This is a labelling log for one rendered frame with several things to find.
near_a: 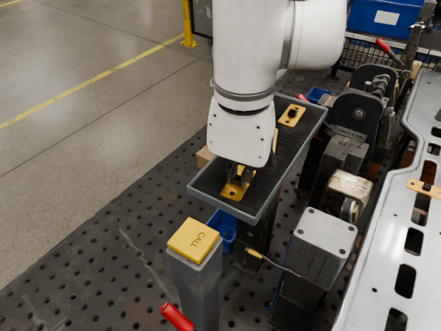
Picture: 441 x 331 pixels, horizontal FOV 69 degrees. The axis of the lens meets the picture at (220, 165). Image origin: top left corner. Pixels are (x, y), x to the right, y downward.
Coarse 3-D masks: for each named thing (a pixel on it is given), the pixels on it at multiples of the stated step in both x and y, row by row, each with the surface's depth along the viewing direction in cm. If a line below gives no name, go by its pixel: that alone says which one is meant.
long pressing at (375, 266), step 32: (416, 96) 108; (416, 128) 96; (416, 160) 85; (384, 192) 77; (416, 192) 78; (384, 224) 71; (416, 224) 71; (384, 256) 65; (416, 256) 65; (352, 288) 60; (384, 288) 61; (416, 288) 61; (352, 320) 56; (384, 320) 56; (416, 320) 56
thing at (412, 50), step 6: (420, 24) 99; (414, 30) 98; (420, 30) 97; (414, 36) 99; (414, 42) 100; (414, 48) 101; (408, 54) 103; (414, 54) 102; (408, 60) 104; (408, 66) 105
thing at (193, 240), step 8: (184, 224) 52; (192, 224) 52; (200, 224) 52; (176, 232) 51; (184, 232) 51; (192, 232) 51; (200, 232) 51; (208, 232) 51; (216, 232) 51; (176, 240) 50; (184, 240) 50; (192, 240) 50; (200, 240) 50; (208, 240) 50; (176, 248) 49; (184, 248) 49; (192, 248) 49; (200, 248) 49; (208, 248) 49; (184, 256) 49; (192, 256) 48; (200, 256) 48
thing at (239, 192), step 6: (240, 168) 60; (240, 174) 59; (234, 180) 57; (240, 180) 57; (228, 186) 57; (234, 186) 57; (246, 186) 57; (222, 192) 56; (228, 192) 56; (234, 192) 56; (240, 192) 56; (228, 198) 55; (234, 198) 55; (240, 198) 55
